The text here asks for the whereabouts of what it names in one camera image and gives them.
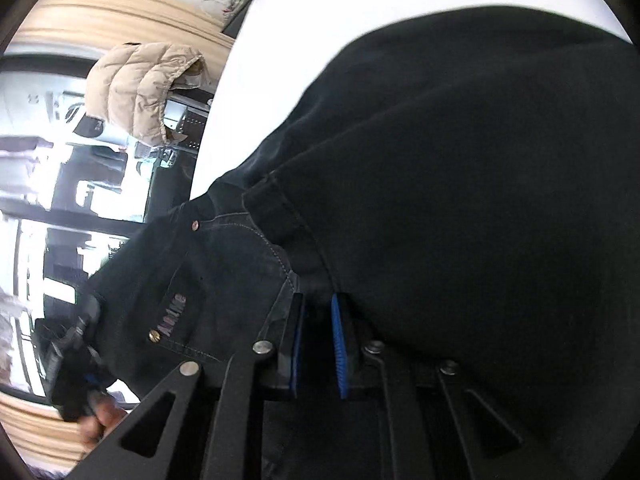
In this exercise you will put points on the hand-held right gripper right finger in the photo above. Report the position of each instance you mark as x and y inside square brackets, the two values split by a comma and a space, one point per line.
[340, 345]

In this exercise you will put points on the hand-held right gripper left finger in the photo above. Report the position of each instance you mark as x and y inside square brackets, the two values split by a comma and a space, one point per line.
[296, 345]

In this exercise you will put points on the black denim pants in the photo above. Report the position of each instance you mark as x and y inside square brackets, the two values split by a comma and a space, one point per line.
[425, 210]

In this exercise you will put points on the person's left hand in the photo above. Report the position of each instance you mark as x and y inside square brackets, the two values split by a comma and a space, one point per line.
[102, 422]

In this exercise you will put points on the black glass sliding door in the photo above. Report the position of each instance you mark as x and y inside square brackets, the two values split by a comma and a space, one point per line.
[65, 185]

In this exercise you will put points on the beige puffer jacket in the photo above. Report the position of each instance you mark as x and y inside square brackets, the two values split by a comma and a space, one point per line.
[140, 90]

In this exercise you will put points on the white bed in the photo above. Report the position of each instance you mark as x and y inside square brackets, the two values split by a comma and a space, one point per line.
[300, 35]

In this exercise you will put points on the grey nightstand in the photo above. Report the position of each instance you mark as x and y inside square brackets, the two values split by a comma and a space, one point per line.
[235, 22]

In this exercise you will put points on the beige curtain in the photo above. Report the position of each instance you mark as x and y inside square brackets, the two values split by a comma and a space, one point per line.
[125, 12]

